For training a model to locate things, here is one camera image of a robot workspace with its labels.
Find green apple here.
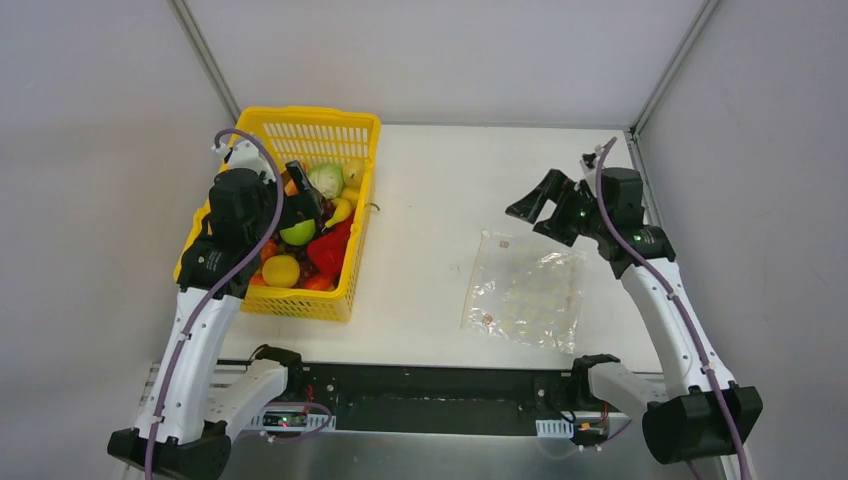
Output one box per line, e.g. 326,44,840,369
279,219,316,246

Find yellow lemon fruit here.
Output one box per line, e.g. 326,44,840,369
261,255,301,288

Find clear zip top bag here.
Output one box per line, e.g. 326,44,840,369
461,230,586,354

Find orange pumpkin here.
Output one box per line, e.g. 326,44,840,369
259,240,279,265

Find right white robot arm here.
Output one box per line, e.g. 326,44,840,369
505,167,763,475

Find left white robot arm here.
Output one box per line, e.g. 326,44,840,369
107,167,305,479

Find green cabbage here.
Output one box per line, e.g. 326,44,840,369
307,163,345,200

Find yellow banana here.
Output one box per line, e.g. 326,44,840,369
323,198,353,229

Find yellow plastic basket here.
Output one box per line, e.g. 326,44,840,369
174,107,381,323

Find red bell pepper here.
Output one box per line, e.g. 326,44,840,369
306,217,354,276

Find yellow pear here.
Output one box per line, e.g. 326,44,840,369
340,158,366,205

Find dark purple grapes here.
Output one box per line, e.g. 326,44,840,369
273,210,328,288

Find red tomato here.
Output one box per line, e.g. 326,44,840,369
302,273,336,292

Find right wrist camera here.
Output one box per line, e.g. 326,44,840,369
580,145,604,177

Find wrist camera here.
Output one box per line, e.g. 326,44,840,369
225,139,270,177
580,145,604,177

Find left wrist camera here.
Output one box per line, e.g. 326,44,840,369
225,139,270,177

